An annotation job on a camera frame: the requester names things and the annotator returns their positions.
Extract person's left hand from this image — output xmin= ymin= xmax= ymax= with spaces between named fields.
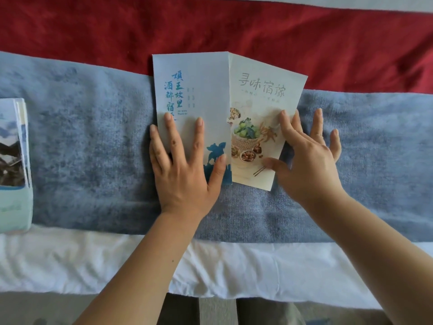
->
xmin=148 ymin=112 xmax=226 ymax=219

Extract person's right hand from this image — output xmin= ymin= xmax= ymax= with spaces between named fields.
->
xmin=263 ymin=108 xmax=345 ymax=208

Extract pale green leaflet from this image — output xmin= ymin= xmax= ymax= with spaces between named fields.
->
xmin=228 ymin=52 xmax=309 ymax=192

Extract light blue calligraphy brochure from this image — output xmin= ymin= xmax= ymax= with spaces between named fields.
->
xmin=152 ymin=51 xmax=234 ymax=186

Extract white hotel bed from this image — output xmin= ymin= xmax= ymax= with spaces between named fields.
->
xmin=0 ymin=0 xmax=433 ymax=310

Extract pale blue painted brochure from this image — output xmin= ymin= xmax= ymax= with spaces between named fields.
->
xmin=0 ymin=97 xmax=33 ymax=234

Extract person's left forearm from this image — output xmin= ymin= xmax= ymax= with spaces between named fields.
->
xmin=73 ymin=213 xmax=203 ymax=325

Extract person's right forearm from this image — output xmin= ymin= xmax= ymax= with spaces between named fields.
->
xmin=304 ymin=189 xmax=433 ymax=325

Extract red and blue bed runner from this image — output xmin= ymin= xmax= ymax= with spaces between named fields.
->
xmin=0 ymin=0 xmax=433 ymax=244

